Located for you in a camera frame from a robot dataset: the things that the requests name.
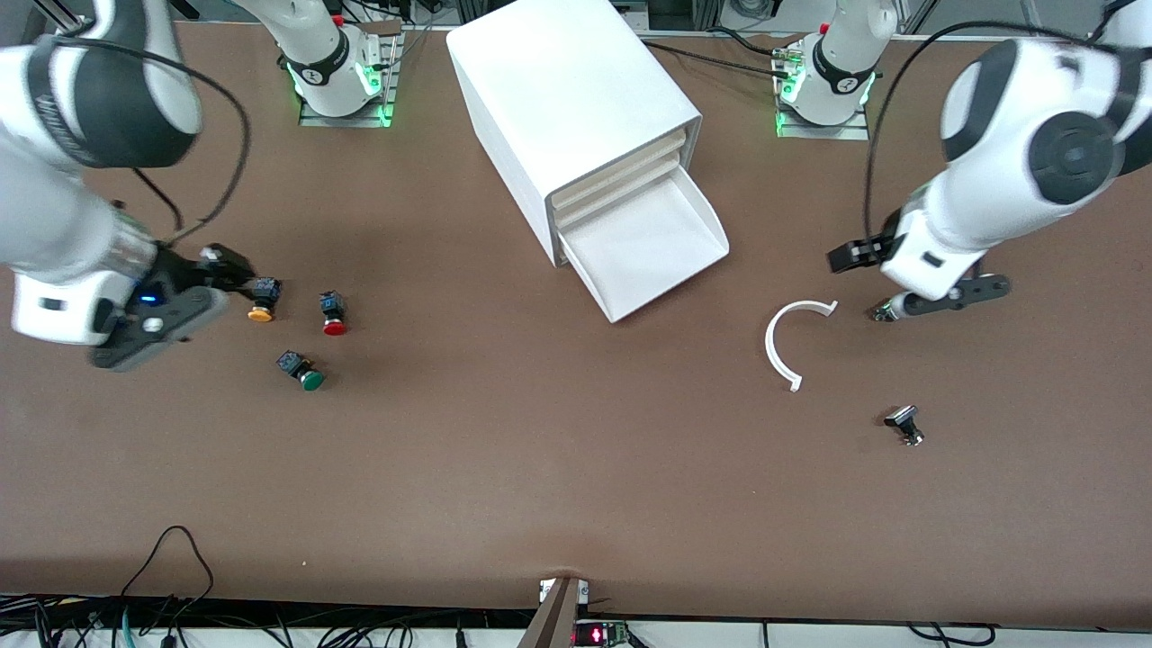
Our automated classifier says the green mushroom push button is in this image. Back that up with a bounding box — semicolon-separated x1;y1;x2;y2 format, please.
275;349;326;392

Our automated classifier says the yellow mushroom push button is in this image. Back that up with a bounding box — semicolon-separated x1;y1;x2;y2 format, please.
247;277;283;323

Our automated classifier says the black square push button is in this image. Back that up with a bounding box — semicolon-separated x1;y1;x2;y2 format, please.
883;405;926;447

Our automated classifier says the red LED display module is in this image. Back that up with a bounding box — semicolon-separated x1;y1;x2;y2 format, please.
572;619;631;647

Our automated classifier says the brown angled bar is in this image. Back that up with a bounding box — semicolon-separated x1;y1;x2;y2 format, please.
517;576;586;648

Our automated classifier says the white semicircular plastic bracket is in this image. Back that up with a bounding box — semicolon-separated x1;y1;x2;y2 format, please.
765;299;840;393

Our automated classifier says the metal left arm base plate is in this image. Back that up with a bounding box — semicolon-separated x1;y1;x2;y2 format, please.
774;45;871;141

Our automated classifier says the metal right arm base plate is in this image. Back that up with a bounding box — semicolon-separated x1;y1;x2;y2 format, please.
300;22;401;129

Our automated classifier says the black power cable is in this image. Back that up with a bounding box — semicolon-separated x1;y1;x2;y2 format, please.
641;38;793;80

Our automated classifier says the black looped cable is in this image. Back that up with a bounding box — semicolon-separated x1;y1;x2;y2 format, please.
121;526;215;624

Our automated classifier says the black cable bundle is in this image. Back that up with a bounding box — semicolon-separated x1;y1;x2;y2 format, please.
0;594;505;648

